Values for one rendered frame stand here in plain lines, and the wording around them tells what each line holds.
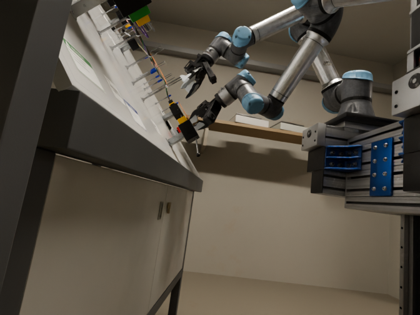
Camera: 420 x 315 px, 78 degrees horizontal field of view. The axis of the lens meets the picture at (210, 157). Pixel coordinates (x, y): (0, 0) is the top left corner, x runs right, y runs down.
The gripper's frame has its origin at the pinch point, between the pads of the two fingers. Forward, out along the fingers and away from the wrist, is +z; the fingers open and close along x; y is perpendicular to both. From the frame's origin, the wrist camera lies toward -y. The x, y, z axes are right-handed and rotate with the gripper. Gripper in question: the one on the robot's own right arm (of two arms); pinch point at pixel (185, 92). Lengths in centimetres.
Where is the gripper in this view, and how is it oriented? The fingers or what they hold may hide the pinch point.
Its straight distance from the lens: 124.6
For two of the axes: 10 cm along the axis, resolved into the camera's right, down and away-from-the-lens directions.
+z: -5.9, 7.9, -1.6
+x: -1.7, -3.1, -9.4
